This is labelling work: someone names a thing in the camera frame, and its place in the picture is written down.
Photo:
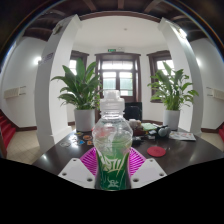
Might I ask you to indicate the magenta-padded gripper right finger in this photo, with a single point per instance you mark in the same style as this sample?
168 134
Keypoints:
146 171

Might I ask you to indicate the dark-framed window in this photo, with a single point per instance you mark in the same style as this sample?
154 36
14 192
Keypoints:
160 65
74 65

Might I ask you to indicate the clear green-labelled drink bottle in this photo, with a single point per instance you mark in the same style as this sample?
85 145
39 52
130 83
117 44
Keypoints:
112 146

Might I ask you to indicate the dark wooden double door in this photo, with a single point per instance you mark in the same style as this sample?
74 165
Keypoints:
118 80

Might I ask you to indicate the potted leafy plant white pot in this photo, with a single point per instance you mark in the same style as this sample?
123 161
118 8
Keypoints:
83 93
171 91

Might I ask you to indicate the grey headphones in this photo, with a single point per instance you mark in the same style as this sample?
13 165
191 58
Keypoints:
163 131

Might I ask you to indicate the black chair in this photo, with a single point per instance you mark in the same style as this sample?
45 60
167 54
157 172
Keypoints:
134 111

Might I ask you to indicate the printed paper leaflet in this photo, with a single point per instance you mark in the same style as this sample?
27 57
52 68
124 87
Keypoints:
182 135

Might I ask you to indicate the dark tray of small cups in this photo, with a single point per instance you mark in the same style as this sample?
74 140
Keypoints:
136 125

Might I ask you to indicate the red staircase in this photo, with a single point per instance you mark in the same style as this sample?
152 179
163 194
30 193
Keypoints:
221 131
6 130

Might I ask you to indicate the round grey sticker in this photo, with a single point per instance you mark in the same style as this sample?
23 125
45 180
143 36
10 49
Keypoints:
65 144

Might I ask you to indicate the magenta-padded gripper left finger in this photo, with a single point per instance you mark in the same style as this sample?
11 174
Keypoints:
78 171

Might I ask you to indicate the black flat box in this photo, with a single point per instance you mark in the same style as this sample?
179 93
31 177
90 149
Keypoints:
136 141

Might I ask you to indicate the flat round red coaster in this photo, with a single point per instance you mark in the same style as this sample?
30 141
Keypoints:
156 151

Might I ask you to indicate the round orange sticker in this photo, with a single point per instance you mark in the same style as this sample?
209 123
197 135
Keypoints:
87 137

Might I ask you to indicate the pillar lamp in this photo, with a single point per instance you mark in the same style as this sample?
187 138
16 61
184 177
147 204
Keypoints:
182 33

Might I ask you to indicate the green exit sign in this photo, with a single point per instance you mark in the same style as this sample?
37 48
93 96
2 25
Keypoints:
112 50

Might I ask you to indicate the white wall unit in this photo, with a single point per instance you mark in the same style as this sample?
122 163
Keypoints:
14 92
216 94

